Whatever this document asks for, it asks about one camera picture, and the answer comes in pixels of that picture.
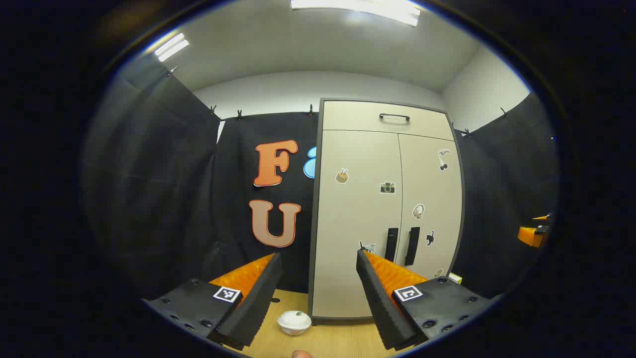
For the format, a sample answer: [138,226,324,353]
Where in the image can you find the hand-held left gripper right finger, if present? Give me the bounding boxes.
[356,249,497,351]

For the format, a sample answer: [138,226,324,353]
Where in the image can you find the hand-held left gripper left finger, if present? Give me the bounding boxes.
[142,253,283,351]

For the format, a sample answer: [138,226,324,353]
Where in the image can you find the beige double-door shoe cabinet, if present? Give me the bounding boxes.
[308,98,466,324]

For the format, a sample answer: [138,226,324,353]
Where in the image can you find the beige cabinet door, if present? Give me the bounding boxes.
[397,133,464,282]
[312,130,402,319]

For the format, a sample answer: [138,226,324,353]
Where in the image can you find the beige cabinet drawer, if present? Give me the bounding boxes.
[323,101,454,141]

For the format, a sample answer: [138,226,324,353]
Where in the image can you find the white lidded bowl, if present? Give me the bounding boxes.
[277,310,313,337]

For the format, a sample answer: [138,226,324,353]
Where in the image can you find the black backdrop cloth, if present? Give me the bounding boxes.
[82,52,559,301]

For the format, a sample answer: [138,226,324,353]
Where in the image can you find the small ceiling light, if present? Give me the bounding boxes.
[154,33,190,62]

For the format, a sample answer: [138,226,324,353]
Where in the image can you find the long ceiling light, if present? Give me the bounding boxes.
[291,0,421,27]

